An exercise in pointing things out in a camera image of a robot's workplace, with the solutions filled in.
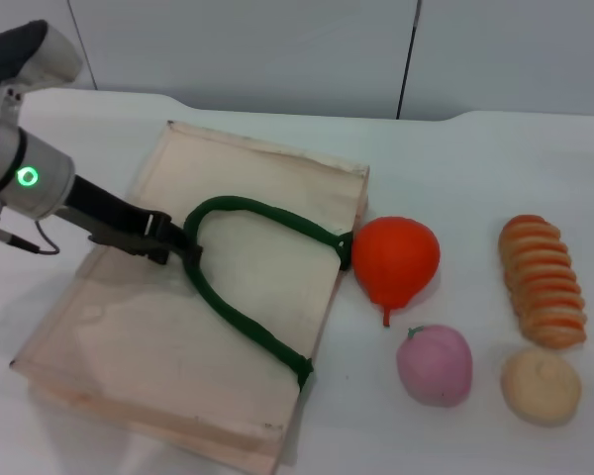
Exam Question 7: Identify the cream canvas handbag green handles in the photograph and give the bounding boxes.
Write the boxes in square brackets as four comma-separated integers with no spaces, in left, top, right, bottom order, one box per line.
[9,120,371,471]

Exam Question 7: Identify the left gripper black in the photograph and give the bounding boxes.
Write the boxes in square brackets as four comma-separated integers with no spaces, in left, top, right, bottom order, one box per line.
[58,175,204,269]

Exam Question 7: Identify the orange toy fruit with stem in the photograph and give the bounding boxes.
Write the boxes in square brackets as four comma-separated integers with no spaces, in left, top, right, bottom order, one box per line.
[350,215,442,328]

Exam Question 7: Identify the round beige bun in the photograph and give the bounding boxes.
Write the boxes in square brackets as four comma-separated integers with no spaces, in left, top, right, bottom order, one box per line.
[499,347,583,426]

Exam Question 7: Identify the pink toy peach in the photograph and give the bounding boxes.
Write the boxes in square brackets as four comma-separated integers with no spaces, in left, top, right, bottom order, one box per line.
[395,324,474,408]

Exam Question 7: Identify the orange striped spiral bread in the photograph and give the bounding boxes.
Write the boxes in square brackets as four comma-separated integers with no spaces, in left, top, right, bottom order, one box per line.
[498,214,588,350]

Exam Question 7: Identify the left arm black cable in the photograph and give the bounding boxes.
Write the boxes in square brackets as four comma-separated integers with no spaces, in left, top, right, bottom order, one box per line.
[0,202,61,256]

